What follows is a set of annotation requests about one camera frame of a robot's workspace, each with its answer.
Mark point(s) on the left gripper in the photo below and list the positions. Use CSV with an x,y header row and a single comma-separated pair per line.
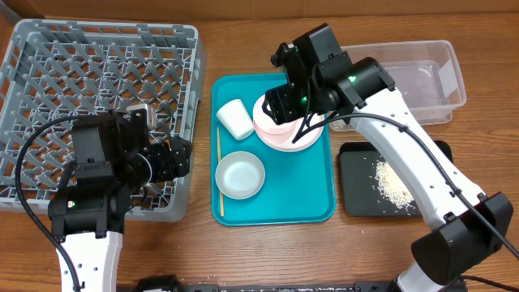
x,y
168,170

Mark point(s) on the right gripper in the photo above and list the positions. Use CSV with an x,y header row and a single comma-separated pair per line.
x,y
276,107

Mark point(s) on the small pink plate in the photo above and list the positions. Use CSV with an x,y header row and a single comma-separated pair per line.
x,y
268,126

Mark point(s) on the white cup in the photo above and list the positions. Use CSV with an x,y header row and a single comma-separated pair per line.
x,y
236,120

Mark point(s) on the grey bowl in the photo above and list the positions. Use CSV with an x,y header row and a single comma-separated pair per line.
x,y
240,175

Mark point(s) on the pile of rice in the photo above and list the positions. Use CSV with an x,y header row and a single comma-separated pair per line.
x,y
390,186

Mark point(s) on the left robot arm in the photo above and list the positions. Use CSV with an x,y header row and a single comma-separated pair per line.
x,y
114,160

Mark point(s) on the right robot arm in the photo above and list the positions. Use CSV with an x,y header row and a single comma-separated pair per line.
x,y
466,225

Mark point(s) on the large white plate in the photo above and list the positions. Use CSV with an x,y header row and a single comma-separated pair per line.
x,y
287,145

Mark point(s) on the wooden chopstick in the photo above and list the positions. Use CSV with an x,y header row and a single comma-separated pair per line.
x,y
221,195

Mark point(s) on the teal serving tray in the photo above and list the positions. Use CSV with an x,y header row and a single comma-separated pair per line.
x,y
299,186

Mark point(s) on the black tray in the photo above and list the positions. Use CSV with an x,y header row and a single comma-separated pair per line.
x,y
356,160

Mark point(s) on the clear plastic bin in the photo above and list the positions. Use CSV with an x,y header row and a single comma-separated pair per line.
x,y
427,73

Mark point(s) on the grey dish rack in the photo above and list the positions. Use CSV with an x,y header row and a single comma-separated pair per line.
x,y
54,69

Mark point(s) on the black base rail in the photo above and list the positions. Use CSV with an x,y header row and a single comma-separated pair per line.
x,y
171,283

